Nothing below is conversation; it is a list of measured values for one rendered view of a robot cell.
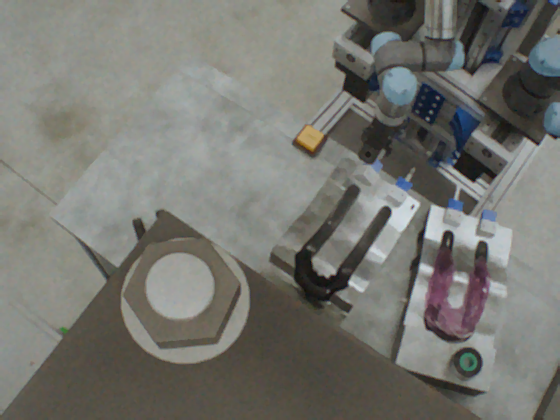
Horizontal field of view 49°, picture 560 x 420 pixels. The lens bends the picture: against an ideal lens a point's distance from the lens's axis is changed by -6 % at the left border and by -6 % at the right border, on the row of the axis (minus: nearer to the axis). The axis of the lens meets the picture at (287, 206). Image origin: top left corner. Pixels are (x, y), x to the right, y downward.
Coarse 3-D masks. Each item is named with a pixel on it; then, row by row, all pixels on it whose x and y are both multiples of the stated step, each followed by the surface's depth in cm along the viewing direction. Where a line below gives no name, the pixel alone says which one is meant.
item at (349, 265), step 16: (352, 192) 185; (336, 208) 183; (384, 208) 183; (336, 224) 181; (384, 224) 182; (320, 240) 177; (368, 240) 180; (304, 256) 175; (352, 256) 176; (304, 272) 176; (336, 272) 170; (352, 272) 171; (304, 288) 175; (320, 288) 175; (336, 288) 168
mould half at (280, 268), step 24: (336, 168) 187; (336, 192) 184; (360, 192) 185; (384, 192) 185; (312, 216) 181; (360, 216) 182; (408, 216) 182; (288, 240) 173; (336, 240) 178; (384, 240) 180; (288, 264) 172; (336, 264) 172; (360, 264) 174; (288, 288) 176; (360, 288) 169; (336, 312) 174
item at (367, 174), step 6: (378, 162) 186; (360, 168) 185; (366, 168) 182; (372, 168) 184; (378, 168) 186; (354, 174) 185; (360, 174) 182; (366, 174) 182; (372, 174) 183; (360, 180) 185; (366, 180) 183; (372, 180) 183; (372, 186) 184
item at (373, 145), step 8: (376, 128) 160; (384, 128) 159; (368, 136) 160; (376, 136) 160; (384, 136) 159; (368, 144) 160; (376, 144) 160; (384, 144) 160; (360, 152) 161; (368, 152) 160; (376, 152) 160; (368, 160) 161
